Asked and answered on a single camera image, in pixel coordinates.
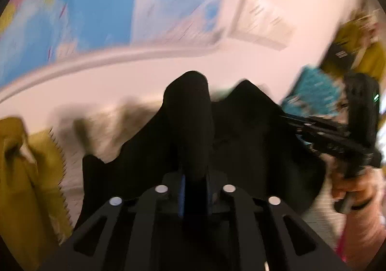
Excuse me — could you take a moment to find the black button coat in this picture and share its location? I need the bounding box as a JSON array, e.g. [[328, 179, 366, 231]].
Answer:
[[78, 71, 326, 224]]

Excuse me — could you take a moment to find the person's right hand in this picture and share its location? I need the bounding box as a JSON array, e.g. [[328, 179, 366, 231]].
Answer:
[[331, 166, 377, 206]]

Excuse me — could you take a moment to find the blue perforated hanging organizer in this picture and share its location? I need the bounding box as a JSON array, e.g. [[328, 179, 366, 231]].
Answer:
[[281, 66, 342, 118]]

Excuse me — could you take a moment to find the yellow hanging garment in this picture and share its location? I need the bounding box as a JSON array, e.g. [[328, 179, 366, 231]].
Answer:
[[334, 10, 385, 83]]

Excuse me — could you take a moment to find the black handbag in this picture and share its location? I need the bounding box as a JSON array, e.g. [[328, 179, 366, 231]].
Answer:
[[319, 43, 355, 78]]

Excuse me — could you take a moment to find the mustard brown garment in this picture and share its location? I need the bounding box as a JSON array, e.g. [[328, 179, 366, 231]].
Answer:
[[1, 117, 73, 270]]

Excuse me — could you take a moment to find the patterned patchwork bedspread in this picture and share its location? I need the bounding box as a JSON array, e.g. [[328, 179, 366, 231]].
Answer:
[[27, 98, 170, 229]]

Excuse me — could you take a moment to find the middle white wall socket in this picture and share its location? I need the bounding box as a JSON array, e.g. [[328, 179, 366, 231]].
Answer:
[[262, 8, 296, 50]]

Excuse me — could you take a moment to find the white wall socket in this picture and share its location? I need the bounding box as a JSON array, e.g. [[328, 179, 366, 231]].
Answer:
[[262, 8, 296, 50], [230, 0, 272, 42]]

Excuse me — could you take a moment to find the left white wall socket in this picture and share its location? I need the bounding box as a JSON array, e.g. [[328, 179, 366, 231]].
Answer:
[[230, 0, 272, 42]]

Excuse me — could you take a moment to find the colourful wall map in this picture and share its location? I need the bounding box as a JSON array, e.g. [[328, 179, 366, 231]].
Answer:
[[1, 0, 225, 85]]

